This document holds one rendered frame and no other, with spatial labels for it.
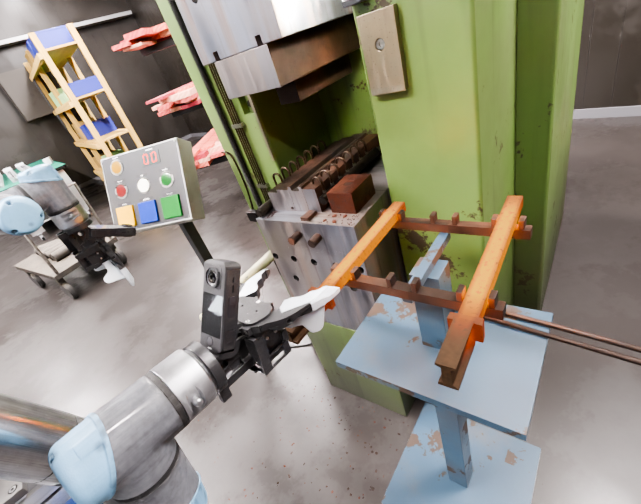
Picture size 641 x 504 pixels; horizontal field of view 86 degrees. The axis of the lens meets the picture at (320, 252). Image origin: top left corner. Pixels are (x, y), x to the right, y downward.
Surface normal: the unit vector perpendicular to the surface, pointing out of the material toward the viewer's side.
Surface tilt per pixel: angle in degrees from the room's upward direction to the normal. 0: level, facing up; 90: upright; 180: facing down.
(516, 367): 0
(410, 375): 0
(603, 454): 0
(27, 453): 91
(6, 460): 97
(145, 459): 89
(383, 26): 90
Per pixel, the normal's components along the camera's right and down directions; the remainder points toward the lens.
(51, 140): 0.69, 0.22
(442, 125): -0.54, 0.59
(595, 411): -0.29, -0.80
